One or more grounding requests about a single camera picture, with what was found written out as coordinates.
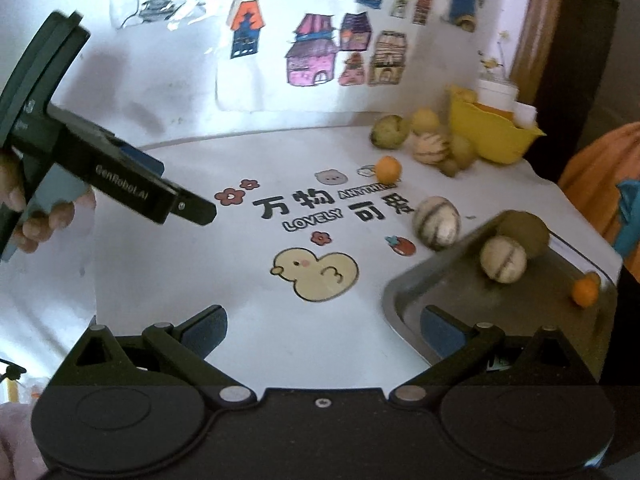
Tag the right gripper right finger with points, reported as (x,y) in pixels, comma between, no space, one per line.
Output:
(453,351)

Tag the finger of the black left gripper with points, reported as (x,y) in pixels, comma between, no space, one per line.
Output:
(193,208)

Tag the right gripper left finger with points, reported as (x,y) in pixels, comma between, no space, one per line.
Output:
(181,351)

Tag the striped white melon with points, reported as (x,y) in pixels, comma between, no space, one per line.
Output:
(503,259)
(436,223)

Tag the small orange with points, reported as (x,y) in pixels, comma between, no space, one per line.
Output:
(388,170)
(586,290)

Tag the person's left hand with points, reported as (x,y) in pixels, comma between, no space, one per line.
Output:
(39,227)

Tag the metal tray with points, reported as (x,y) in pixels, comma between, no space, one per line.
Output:
(454,281)

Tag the striped white melon in tray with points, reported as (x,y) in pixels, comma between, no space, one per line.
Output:
(503,259)

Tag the small orange in tray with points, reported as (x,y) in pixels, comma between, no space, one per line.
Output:
(586,290)

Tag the brown kiwi fruit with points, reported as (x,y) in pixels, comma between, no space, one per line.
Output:
(527,229)

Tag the small brown fruit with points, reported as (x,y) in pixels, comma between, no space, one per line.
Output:
(449,167)

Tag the green round fruit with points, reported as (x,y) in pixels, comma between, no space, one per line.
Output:
(462,151)

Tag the house drawings poster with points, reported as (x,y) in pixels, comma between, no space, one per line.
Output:
(337,56)

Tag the striped tan melon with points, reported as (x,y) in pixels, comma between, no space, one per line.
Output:
(430,148)

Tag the green pear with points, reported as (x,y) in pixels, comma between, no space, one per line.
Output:
(389,132)

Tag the yellow plastic bowl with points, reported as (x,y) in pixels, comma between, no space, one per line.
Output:
(495,137)

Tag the orange dress lady painting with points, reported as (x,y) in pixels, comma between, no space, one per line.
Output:
(602,183)

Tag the yellow lemon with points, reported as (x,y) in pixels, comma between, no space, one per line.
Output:
(424,120)

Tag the white small box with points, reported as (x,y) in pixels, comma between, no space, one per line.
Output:
(524,115)

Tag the white jar with flowers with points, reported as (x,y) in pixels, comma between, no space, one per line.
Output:
(494,88)

